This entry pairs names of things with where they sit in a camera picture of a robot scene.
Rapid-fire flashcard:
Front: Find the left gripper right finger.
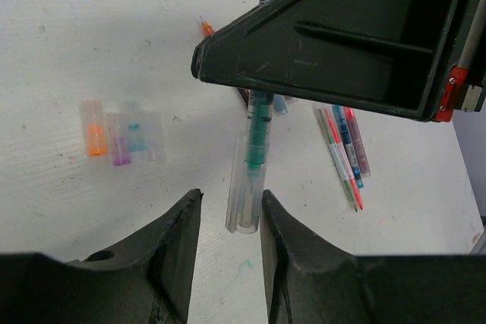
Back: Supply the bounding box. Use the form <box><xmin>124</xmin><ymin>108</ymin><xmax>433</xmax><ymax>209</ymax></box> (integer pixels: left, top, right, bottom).
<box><xmin>260</xmin><ymin>190</ymin><xmax>485</xmax><ymax>323</ymax></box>

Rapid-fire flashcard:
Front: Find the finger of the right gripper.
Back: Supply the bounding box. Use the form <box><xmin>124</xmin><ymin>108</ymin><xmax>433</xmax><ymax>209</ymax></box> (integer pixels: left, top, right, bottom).
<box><xmin>191</xmin><ymin>0</ymin><xmax>475</xmax><ymax>121</ymax></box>

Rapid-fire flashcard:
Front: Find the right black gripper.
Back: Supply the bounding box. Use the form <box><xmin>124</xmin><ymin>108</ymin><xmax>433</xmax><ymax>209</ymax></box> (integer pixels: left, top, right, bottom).
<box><xmin>428</xmin><ymin>0</ymin><xmax>485</xmax><ymax>122</ymax></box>

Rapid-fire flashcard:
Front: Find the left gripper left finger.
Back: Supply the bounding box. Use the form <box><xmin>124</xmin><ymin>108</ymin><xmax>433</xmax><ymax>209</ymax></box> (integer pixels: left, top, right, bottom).
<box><xmin>1</xmin><ymin>189</ymin><xmax>203</xmax><ymax>323</ymax></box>

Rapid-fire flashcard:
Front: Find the blue gel pen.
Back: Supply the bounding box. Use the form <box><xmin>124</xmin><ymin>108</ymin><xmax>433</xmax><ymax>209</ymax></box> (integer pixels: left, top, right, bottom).
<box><xmin>332</xmin><ymin>105</ymin><xmax>364</xmax><ymax>189</ymax></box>

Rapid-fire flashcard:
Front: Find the red highlighter pen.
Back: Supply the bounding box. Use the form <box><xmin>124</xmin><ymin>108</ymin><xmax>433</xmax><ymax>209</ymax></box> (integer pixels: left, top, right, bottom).
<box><xmin>324</xmin><ymin>106</ymin><xmax>364</xmax><ymax>210</ymax></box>

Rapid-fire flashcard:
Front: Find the green thin pen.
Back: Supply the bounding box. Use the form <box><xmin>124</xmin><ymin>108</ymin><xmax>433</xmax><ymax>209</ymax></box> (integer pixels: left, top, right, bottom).
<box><xmin>312</xmin><ymin>103</ymin><xmax>359</xmax><ymax>212</ymax></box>

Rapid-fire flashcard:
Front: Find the dark green pen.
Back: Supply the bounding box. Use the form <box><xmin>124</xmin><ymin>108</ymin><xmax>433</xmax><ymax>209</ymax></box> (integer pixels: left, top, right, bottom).
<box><xmin>245</xmin><ymin>0</ymin><xmax>274</xmax><ymax>176</ymax></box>

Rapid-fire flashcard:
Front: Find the dark red pen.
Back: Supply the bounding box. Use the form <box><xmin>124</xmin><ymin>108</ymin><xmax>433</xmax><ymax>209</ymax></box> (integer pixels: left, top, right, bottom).
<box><xmin>344</xmin><ymin>107</ymin><xmax>371</xmax><ymax>177</ymax></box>

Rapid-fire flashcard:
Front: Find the purple red pen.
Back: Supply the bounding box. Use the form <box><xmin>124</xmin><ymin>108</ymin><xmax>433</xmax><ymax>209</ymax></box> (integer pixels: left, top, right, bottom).
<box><xmin>285</xmin><ymin>96</ymin><xmax>298</xmax><ymax>104</ymax></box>

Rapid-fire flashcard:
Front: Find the light blue pen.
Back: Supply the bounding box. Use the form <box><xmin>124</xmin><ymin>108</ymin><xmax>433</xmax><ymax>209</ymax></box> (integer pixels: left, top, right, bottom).
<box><xmin>273</xmin><ymin>94</ymin><xmax>288</xmax><ymax>116</ymax></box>

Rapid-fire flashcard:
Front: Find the orange pen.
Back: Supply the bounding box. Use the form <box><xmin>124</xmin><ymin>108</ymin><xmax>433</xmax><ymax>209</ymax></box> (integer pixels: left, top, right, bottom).
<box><xmin>200</xmin><ymin>17</ymin><xmax>215</xmax><ymax>37</ymax></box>

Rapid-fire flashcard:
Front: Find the purple tinted pen cap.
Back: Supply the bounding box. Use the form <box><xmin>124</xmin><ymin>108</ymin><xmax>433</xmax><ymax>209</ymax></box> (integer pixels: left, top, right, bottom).
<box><xmin>106</xmin><ymin>112</ymin><xmax>131</xmax><ymax>166</ymax></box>

